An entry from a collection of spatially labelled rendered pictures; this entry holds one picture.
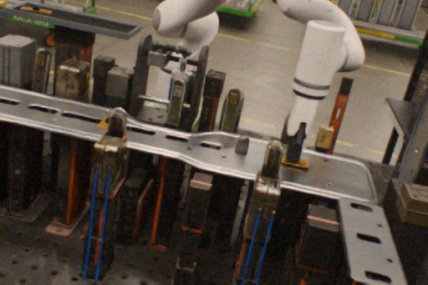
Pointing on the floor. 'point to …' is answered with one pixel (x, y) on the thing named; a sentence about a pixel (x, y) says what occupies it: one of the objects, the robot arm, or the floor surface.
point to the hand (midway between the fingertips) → (293, 150)
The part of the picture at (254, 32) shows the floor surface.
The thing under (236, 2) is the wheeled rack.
